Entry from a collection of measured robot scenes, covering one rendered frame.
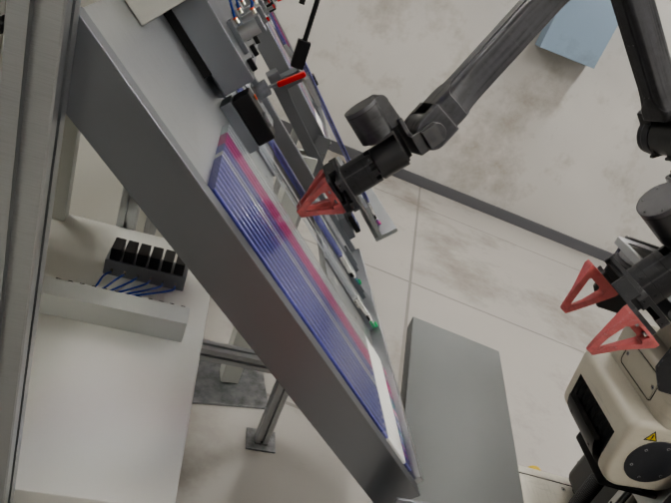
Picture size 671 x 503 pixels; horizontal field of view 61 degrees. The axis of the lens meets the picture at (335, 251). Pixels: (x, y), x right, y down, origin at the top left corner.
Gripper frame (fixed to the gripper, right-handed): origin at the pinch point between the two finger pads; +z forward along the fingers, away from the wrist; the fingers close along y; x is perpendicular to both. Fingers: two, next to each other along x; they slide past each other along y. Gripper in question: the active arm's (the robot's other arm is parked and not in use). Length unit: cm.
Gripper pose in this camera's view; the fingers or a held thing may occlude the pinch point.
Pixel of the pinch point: (302, 210)
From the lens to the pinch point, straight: 97.4
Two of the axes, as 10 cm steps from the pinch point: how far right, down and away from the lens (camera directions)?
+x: 5.1, 7.1, 4.8
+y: 1.2, 5.0, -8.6
